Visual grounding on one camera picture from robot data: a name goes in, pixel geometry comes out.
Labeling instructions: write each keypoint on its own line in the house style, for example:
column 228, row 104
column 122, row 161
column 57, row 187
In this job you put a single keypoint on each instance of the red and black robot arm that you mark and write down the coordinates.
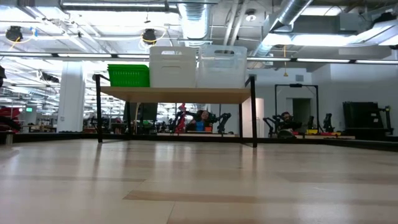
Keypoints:
column 180, row 119

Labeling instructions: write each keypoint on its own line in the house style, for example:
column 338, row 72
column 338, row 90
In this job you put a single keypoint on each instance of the black background robot arm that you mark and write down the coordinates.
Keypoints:
column 270, row 126
column 224, row 121
column 328, row 123

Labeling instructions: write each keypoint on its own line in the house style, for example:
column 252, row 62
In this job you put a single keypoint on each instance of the wooden shelf with black legs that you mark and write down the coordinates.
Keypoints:
column 174, row 95

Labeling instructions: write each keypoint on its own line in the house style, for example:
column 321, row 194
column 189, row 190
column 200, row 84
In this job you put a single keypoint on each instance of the person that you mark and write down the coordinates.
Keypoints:
column 203, row 116
column 286, row 118

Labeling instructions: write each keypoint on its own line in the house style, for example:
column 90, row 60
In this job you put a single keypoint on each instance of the dark monitor panel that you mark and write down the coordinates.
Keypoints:
column 146, row 112

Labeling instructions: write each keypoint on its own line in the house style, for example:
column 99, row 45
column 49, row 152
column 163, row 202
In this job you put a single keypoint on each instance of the ceiling light strip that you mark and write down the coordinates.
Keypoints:
column 84, row 55
column 270, row 59
column 323, row 60
column 133, row 56
column 28, row 54
column 376, row 62

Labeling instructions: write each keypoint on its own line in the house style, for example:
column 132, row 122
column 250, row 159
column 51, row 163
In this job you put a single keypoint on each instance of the round ceiling detector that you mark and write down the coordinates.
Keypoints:
column 250, row 17

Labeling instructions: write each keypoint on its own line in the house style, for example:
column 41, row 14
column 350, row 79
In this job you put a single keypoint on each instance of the white building column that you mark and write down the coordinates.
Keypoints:
column 71, row 96

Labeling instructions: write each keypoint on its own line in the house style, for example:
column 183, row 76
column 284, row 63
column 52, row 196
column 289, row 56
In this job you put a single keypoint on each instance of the black cabinet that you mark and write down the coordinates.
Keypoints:
column 360, row 116

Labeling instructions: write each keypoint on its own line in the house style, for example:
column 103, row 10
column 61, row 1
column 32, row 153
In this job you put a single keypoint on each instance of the red machine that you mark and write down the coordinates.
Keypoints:
column 9, row 113

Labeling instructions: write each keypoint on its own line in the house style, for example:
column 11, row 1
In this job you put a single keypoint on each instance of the silver metal can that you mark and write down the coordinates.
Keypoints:
column 9, row 138

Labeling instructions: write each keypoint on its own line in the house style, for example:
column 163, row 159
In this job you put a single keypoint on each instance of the silver round air duct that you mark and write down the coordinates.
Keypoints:
column 196, row 18

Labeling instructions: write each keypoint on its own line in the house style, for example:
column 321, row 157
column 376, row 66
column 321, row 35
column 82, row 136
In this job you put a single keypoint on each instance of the black gantry frame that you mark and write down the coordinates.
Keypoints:
column 295, row 85

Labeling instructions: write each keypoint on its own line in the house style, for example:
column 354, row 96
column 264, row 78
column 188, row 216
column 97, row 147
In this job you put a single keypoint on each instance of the silver slanted air duct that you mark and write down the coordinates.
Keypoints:
column 292, row 12

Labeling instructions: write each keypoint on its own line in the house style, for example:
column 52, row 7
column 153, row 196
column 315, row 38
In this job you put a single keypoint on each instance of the grey rectangular ceiling duct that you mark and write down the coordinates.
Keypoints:
column 109, row 4

